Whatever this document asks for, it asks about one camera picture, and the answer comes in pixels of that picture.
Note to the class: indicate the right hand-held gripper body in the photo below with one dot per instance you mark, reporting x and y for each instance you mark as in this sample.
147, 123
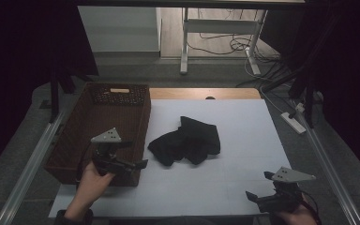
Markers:
281, 201

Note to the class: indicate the white plug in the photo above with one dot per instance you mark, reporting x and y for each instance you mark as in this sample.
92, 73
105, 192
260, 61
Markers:
299, 108

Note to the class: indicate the white desk frame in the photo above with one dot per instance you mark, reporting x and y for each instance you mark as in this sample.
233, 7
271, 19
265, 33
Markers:
218, 25

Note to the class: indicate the wooden table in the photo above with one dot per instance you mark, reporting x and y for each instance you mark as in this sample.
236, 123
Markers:
200, 93

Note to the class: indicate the dark overhead bar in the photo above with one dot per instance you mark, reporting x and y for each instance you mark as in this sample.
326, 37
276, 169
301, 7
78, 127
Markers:
187, 3

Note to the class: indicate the dark curtain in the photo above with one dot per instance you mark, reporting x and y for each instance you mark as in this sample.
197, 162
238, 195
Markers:
22, 62
347, 78

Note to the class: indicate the black metal stand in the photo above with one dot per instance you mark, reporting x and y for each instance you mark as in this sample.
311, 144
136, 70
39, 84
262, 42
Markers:
308, 106
55, 100

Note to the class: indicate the white cabinet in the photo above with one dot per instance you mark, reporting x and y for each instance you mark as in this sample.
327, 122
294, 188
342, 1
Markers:
118, 28

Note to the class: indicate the white table mat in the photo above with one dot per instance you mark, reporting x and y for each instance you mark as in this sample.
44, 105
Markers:
237, 150

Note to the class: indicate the brown wicker basket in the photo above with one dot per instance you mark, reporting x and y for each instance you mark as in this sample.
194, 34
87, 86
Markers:
106, 115

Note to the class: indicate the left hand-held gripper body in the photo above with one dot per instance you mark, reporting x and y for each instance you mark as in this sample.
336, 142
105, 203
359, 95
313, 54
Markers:
111, 164

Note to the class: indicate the dark cloth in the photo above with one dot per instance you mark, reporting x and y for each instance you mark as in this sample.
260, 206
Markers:
193, 140

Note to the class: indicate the person's left hand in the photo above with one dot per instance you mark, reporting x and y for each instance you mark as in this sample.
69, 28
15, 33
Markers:
89, 187

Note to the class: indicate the person's right hand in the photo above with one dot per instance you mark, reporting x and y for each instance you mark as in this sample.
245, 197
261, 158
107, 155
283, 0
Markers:
296, 217

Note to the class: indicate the aluminium rail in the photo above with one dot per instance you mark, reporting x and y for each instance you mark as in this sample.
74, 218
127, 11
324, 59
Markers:
31, 168
328, 168

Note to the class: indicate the white power strip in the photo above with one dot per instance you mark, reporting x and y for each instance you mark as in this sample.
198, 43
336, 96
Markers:
293, 122

